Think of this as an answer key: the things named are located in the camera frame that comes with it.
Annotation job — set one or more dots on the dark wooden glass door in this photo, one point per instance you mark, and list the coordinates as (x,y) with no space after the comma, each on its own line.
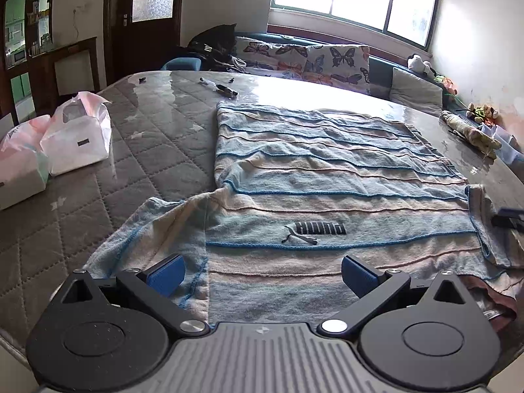
(118,28)

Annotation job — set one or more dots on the grey quilted star table cover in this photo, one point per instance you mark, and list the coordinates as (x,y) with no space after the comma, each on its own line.
(155,151)

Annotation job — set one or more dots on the white grey pillow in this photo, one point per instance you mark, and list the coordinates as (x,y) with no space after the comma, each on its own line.
(415,90)

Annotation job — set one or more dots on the clear ballpoint pen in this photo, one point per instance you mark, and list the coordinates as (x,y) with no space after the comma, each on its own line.
(208,82)

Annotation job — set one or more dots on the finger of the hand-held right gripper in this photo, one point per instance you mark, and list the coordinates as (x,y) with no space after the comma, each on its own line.
(509,221)

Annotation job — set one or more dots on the white pink plastic bag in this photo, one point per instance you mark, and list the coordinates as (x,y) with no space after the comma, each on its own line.
(77,139)
(20,163)

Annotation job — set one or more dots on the black bag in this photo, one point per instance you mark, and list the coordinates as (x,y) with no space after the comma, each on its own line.
(213,41)
(235,63)

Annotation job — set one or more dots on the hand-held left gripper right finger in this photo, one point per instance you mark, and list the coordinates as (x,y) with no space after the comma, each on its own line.
(359,276)

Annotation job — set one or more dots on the black marker pen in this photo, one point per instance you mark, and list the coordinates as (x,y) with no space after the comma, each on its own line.
(227,90)

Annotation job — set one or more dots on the panda plush toy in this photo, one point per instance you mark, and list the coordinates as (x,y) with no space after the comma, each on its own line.
(419,64)

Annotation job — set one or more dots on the dark wooden display cabinet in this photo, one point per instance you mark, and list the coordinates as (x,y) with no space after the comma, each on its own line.
(45,65)

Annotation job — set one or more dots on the striped blue pink sweater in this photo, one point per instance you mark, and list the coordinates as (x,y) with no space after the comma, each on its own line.
(327,180)

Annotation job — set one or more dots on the brown plush toy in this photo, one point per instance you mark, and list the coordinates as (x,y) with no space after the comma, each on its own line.
(475,112)

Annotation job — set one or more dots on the orange plush toy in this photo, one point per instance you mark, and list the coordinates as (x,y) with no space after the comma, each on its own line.
(490,114)

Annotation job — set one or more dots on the large butterfly print pillow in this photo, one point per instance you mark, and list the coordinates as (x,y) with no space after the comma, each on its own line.
(335,67)

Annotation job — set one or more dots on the blue corner sofa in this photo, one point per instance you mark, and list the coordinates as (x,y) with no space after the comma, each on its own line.
(380,69)

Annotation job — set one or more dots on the clear plastic storage box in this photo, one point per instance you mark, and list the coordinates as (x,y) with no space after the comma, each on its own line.
(499,143)

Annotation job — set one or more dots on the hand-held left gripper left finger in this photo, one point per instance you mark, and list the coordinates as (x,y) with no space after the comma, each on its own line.
(166,275)

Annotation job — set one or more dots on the pink green plush toy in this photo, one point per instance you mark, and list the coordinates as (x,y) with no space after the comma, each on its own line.
(445,84)

